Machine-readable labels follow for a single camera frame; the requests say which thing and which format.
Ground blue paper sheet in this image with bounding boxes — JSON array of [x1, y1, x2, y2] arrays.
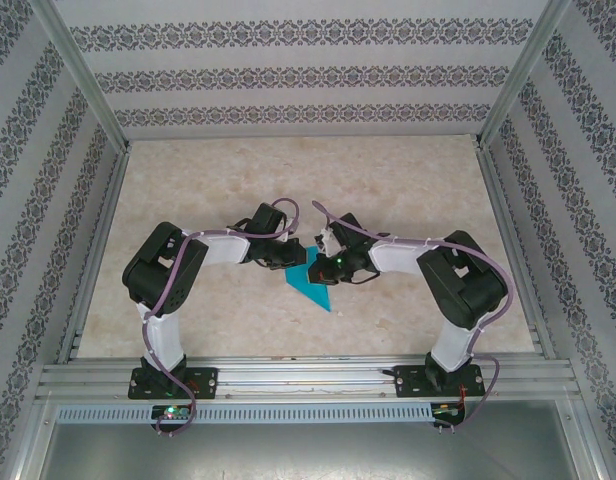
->
[[282, 244, 334, 314]]

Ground grey metal sheet tray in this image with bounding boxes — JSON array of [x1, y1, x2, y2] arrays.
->
[[35, 419, 592, 480]]

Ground small circuit board green light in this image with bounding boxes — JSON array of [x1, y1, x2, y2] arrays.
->
[[151, 404, 192, 421]]

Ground aluminium mounting rail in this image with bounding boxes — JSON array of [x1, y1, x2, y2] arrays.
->
[[35, 353, 582, 401]]

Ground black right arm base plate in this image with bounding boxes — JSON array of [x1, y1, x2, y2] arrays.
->
[[395, 364, 487, 400]]

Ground slotted grey cable duct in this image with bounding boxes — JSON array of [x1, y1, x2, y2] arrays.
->
[[55, 402, 437, 425]]

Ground aluminium side rail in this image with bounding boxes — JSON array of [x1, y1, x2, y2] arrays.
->
[[57, 147, 134, 364], [475, 144, 557, 359]]

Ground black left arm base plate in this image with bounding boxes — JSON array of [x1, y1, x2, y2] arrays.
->
[[129, 367, 220, 401]]

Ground small circuit board red wires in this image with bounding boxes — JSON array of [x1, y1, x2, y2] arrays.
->
[[431, 402, 465, 420]]

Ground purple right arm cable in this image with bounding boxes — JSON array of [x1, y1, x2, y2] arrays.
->
[[311, 199, 517, 435]]

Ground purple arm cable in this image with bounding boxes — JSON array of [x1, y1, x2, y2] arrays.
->
[[311, 199, 517, 435], [142, 198, 302, 436]]

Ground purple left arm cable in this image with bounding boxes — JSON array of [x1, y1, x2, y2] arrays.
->
[[142, 198, 302, 436]]

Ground aluminium frame post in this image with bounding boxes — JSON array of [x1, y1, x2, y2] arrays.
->
[[475, 0, 574, 151], [30, 0, 132, 154]]

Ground aluminium lower frame bar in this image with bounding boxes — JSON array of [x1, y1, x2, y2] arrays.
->
[[7, 397, 57, 480], [562, 397, 612, 480]]

